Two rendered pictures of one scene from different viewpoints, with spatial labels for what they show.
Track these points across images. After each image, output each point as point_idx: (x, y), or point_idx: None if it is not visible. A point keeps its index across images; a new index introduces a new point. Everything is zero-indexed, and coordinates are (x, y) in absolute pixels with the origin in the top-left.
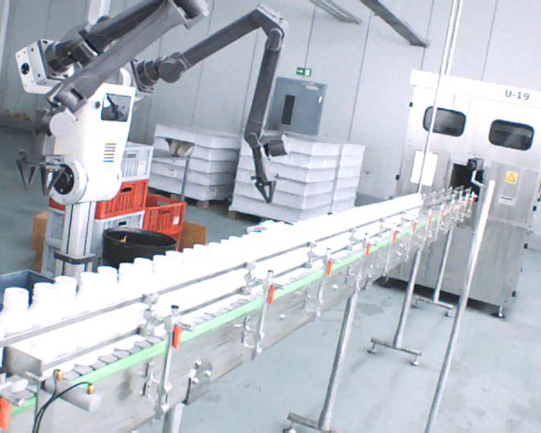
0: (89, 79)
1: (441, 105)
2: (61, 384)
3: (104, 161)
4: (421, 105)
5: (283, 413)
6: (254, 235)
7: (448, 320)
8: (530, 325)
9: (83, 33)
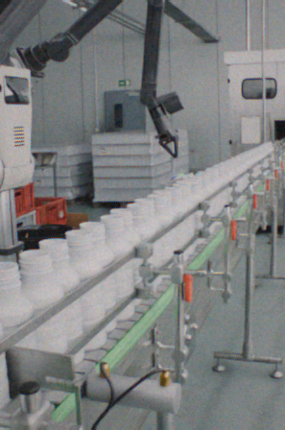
0: None
1: (253, 76)
2: (114, 383)
3: (15, 145)
4: (237, 80)
5: (205, 353)
6: (194, 178)
7: None
8: None
9: None
